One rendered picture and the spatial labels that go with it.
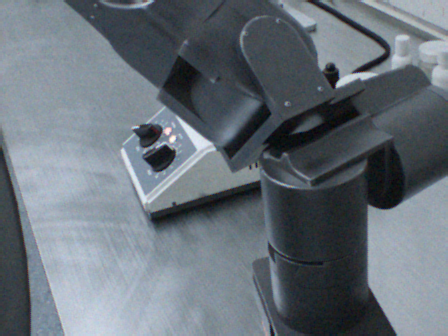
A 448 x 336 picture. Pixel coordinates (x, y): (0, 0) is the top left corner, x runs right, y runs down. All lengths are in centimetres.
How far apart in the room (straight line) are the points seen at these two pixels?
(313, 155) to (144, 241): 37
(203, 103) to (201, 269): 29
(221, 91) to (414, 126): 11
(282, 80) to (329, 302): 13
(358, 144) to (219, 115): 8
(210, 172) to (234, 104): 35
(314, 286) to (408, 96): 12
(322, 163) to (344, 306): 9
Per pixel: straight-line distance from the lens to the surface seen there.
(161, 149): 70
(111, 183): 79
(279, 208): 35
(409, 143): 38
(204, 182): 70
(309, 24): 112
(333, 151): 36
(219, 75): 34
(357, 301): 40
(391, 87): 40
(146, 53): 37
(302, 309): 39
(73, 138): 90
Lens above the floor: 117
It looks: 33 degrees down
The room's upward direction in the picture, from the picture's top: 8 degrees counter-clockwise
